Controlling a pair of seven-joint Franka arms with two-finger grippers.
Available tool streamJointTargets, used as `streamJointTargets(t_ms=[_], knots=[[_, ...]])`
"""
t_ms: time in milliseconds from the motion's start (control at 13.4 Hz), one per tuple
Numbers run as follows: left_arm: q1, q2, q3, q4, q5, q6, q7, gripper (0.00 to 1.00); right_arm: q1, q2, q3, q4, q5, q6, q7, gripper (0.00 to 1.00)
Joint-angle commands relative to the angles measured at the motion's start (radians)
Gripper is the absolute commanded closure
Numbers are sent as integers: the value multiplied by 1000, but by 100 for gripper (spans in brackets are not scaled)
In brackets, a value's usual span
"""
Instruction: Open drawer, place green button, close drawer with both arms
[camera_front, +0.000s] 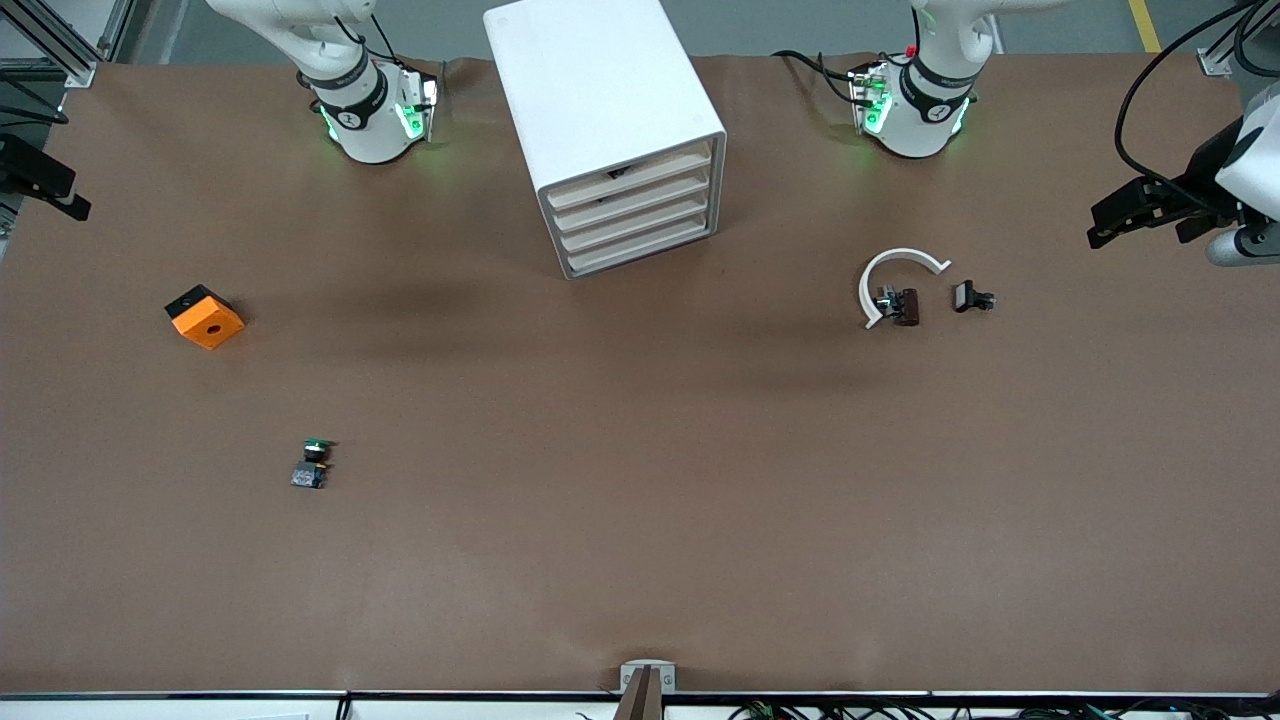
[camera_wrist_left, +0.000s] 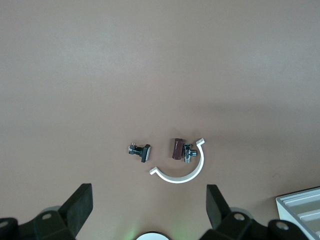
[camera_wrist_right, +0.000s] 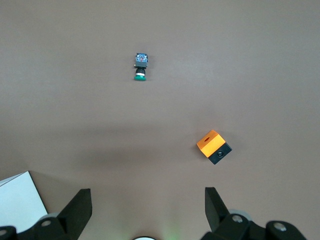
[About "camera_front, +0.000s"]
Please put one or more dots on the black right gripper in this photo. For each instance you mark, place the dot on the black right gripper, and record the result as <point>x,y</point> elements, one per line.
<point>22,166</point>

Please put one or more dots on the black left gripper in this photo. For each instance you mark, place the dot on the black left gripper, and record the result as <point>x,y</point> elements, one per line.
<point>1203,172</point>

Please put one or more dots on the green push button switch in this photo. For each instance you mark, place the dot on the green push button switch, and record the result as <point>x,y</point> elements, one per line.
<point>312,470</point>

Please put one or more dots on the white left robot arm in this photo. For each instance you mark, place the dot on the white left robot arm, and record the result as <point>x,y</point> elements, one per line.
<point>920,130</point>

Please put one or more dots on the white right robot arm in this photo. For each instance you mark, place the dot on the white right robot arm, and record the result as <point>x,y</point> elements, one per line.
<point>370,130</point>

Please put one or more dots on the orange box with black base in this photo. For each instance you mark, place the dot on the orange box with black base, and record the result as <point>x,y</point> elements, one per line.
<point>210,325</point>

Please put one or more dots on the small black clip component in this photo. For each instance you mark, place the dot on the small black clip component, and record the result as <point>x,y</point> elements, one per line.
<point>966,296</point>

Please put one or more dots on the white curved plastic part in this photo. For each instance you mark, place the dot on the white curved plastic part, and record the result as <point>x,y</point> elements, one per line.
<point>900,255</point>

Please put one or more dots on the dark brown electrical component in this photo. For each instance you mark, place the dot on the dark brown electrical component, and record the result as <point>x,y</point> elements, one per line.
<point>905,307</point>

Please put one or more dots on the brown table cover sheet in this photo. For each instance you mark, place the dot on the brown table cover sheet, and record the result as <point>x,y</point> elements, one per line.
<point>640,500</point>

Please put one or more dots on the aluminium frame profile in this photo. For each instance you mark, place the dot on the aluminium frame profile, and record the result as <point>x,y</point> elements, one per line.
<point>60,40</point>
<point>1225,55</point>

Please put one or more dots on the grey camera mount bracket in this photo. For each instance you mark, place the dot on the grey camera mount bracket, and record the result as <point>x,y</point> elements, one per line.
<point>647,680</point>

